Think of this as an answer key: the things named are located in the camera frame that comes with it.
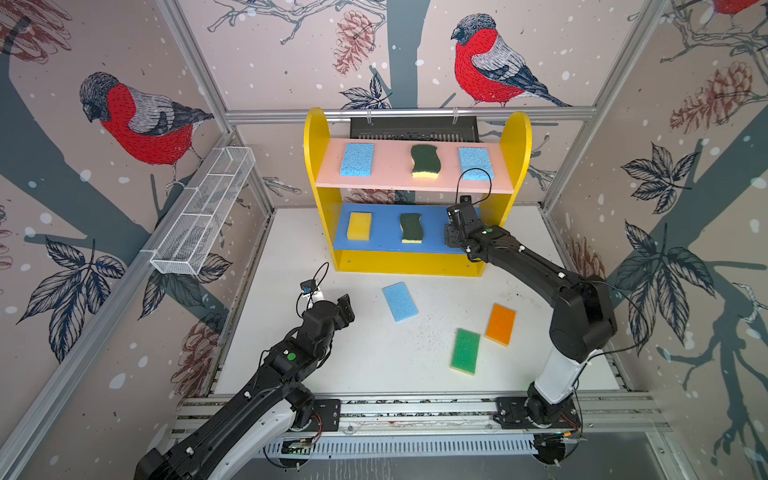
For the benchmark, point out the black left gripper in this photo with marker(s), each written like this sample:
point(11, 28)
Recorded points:
point(344, 312)

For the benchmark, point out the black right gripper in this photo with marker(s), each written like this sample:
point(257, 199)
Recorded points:
point(448, 237)

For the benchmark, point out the green yellow scouring sponge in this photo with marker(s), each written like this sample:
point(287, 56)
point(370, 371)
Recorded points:
point(411, 228)
point(426, 161)

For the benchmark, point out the light blue sponge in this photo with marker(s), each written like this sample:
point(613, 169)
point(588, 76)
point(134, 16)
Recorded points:
point(357, 160)
point(400, 302)
point(475, 164)

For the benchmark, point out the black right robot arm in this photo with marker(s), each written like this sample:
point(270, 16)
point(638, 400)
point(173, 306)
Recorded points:
point(582, 320)

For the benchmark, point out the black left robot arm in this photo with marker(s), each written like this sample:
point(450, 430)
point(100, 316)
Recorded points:
point(273, 401)

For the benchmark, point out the yellow shelf unit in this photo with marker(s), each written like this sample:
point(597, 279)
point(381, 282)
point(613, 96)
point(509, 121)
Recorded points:
point(391, 191)

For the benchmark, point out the black perforated metal tray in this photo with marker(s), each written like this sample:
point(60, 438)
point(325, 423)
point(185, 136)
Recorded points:
point(424, 129)

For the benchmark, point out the orange sponge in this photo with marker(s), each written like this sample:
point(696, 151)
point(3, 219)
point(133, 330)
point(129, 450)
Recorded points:
point(500, 325)

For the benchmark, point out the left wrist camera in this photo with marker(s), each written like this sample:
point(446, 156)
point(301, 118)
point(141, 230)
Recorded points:
point(310, 291)

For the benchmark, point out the white wire basket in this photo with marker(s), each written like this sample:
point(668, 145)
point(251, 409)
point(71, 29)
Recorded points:
point(189, 241)

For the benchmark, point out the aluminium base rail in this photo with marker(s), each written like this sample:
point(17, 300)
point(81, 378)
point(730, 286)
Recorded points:
point(597, 411)

